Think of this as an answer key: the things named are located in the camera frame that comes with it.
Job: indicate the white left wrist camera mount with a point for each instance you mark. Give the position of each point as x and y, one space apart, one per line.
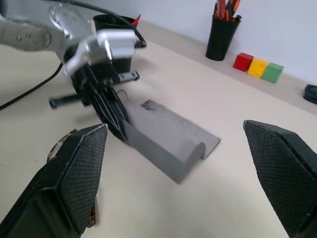
119 43

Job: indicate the green wooden block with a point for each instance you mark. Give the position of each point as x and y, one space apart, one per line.
272 73

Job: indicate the black object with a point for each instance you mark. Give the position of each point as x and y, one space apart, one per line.
311 94

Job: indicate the red wooden block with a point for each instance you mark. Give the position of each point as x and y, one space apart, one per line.
242 62

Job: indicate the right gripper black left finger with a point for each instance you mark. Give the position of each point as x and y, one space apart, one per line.
62 178

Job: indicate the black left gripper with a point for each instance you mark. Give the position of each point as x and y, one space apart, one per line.
85 84

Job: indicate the wide black cup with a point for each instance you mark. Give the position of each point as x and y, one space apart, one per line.
122 64

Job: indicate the red marker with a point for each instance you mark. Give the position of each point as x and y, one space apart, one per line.
136 20

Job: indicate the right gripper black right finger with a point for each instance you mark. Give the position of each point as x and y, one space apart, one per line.
284 168

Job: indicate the orange and black pen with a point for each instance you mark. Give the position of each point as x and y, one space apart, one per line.
234 6

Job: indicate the tortoiseshell glasses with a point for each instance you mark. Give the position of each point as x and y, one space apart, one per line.
92 218

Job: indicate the red pen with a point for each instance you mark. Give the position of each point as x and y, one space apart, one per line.
223 8

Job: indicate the tall black pen cup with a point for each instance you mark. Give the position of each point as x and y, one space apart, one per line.
220 39

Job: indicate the yellow wooden block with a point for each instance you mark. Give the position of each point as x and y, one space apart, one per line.
257 68

